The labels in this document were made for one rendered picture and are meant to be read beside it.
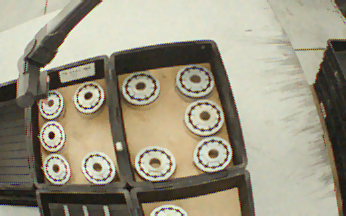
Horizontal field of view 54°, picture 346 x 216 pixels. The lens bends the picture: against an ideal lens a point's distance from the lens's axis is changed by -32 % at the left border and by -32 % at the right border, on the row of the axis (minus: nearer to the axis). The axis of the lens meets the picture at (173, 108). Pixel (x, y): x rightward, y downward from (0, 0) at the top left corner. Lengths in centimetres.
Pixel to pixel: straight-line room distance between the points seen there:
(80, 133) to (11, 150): 31
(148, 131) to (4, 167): 56
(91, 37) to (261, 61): 62
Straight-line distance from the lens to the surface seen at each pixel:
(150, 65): 135
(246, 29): 168
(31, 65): 90
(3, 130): 138
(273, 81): 156
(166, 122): 128
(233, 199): 120
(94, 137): 126
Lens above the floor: 195
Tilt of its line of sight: 60 degrees down
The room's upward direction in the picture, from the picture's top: 3 degrees clockwise
